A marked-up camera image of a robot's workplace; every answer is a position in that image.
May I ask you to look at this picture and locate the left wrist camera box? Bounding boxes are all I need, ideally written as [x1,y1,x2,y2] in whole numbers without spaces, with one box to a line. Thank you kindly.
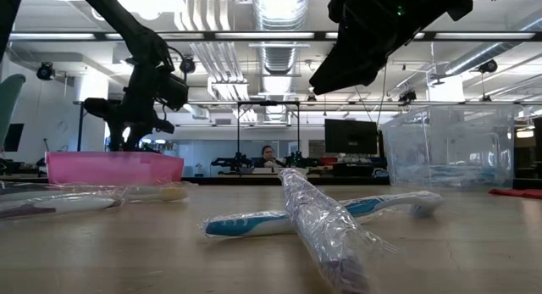
[158,72,191,112]

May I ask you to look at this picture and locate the black ceiling spotlight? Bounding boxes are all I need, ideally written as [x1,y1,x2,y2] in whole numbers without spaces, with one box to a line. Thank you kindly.
[397,88,418,104]
[478,58,499,74]
[180,56,197,75]
[36,61,55,81]

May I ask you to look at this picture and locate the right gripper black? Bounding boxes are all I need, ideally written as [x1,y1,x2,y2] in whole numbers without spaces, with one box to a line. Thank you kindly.
[309,0,429,97]

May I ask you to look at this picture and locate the green white packaged toothbrush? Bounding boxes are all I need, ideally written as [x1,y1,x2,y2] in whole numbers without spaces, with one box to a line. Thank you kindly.
[278,168,400,294]

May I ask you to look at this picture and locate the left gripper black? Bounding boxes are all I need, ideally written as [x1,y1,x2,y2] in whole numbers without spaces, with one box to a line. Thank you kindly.
[83,67,176,153]

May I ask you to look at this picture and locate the black overhead frame beam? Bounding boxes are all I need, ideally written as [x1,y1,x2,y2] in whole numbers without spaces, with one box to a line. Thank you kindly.
[8,30,542,43]

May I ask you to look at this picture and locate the black wall screen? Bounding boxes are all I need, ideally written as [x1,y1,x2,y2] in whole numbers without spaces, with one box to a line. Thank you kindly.
[3,123,25,153]

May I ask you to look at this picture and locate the silver ventilation duct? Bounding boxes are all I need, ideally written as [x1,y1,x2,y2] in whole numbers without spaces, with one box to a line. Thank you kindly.
[442,14,542,77]
[253,0,307,124]

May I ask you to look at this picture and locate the purple white packaged toothbrush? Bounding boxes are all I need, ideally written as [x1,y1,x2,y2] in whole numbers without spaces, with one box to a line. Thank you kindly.
[0,191,124,222]

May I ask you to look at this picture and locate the tall clear plastic bin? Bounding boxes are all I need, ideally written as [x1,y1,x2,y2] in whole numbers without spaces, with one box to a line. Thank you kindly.
[379,103,523,190]

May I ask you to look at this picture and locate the orange white packaged toothbrush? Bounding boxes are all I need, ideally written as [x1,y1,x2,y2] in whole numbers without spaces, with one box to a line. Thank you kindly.
[120,182,191,203]

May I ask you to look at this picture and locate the pink plastic bin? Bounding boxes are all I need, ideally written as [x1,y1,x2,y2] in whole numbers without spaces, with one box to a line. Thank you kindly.
[45,151,185,186]

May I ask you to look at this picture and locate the person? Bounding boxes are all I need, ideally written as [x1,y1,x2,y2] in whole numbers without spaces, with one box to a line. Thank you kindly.
[258,144,285,168]

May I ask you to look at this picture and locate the black monitor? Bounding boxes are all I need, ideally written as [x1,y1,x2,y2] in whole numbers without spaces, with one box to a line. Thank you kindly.
[324,118,379,155]

